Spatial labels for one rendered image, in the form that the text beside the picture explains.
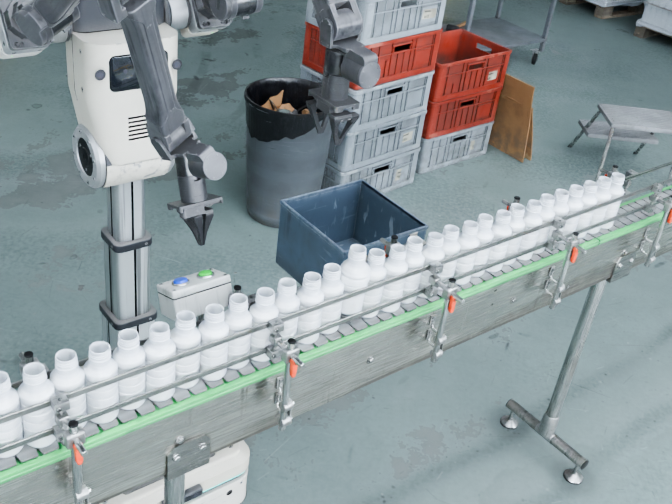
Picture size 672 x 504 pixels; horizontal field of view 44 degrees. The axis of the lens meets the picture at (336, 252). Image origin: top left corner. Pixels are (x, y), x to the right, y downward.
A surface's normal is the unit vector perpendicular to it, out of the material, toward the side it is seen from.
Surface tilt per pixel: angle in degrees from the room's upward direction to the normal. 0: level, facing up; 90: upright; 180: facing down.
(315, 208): 90
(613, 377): 0
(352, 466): 0
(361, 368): 90
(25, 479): 90
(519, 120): 102
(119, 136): 90
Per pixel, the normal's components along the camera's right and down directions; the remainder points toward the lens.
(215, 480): 0.60, 0.49
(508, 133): -0.78, 0.39
